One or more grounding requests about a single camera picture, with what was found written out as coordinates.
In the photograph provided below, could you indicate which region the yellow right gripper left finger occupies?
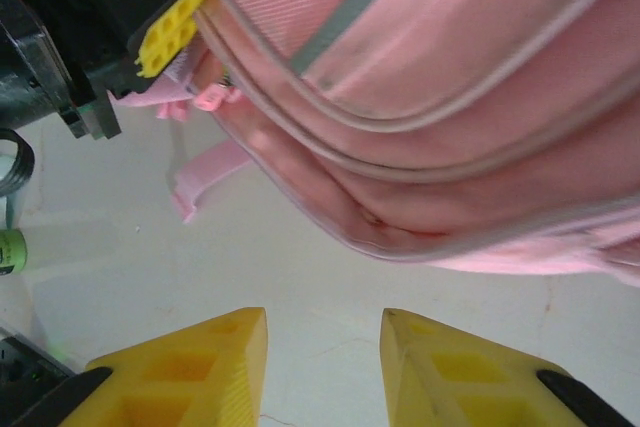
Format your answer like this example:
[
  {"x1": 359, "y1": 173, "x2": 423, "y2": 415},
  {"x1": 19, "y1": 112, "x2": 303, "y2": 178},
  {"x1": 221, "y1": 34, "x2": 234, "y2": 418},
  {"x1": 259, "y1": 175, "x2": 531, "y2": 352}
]
[{"x1": 7, "y1": 306, "x2": 271, "y2": 427}]

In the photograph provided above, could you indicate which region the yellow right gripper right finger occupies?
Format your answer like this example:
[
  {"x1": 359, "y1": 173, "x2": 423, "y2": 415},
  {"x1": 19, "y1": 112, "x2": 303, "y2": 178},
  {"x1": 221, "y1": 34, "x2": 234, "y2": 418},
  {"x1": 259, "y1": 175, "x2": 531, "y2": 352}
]
[{"x1": 380, "y1": 307, "x2": 636, "y2": 427}]

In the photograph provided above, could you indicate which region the pink backpack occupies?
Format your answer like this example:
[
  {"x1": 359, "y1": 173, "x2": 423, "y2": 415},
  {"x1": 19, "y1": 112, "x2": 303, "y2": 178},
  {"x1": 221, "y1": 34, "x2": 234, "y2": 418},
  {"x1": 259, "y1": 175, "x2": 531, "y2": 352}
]
[{"x1": 112, "y1": 0, "x2": 640, "y2": 288}]

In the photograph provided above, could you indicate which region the green glue stick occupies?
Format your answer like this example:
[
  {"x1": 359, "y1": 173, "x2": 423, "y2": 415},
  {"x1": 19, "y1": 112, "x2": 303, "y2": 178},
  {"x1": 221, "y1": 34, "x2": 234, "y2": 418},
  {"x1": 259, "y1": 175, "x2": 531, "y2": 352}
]
[{"x1": 0, "y1": 228, "x2": 29, "y2": 277}]

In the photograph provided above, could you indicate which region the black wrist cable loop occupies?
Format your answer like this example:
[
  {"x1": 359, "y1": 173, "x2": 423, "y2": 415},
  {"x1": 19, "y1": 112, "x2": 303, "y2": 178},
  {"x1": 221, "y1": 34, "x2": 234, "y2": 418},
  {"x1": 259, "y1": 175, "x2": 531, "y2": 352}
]
[{"x1": 0, "y1": 128, "x2": 36, "y2": 198}]

